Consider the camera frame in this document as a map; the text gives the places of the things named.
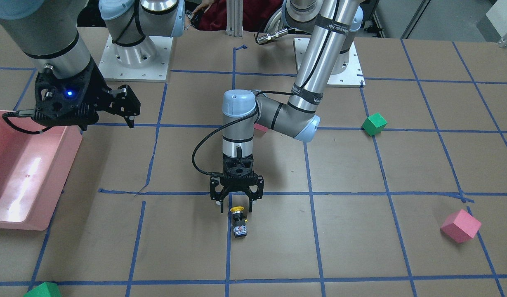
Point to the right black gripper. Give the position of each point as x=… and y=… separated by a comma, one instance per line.
x=97, y=91

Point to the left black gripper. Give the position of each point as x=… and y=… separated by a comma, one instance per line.
x=216, y=185

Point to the yellow button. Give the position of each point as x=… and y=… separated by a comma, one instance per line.
x=239, y=222

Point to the pink cube near arm base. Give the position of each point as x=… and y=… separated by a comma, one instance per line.
x=261, y=128

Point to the pink plastic bin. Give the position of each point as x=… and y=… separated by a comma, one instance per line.
x=33, y=172

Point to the green cube on grid line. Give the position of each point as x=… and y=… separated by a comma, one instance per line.
x=374, y=124

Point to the far green cube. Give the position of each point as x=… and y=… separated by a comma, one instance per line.
x=46, y=289

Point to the pink cube mid table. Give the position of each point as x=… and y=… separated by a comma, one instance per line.
x=461, y=226

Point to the aluminium frame post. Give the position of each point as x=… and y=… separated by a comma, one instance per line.
x=234, y=18

